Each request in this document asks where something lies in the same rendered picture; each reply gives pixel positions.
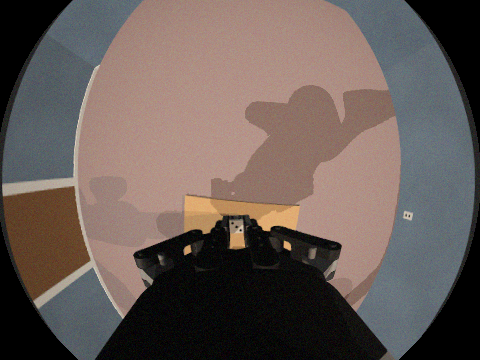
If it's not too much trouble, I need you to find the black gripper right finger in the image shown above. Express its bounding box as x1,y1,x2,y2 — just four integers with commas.
243,215,342,281

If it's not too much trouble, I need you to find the tan square mat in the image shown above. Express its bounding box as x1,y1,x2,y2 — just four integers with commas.
184,195,300,249

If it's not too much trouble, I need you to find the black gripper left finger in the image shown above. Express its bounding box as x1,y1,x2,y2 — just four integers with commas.
133,216,230,288

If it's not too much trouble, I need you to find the white die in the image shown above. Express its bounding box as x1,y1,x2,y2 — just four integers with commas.
229,215,244,234

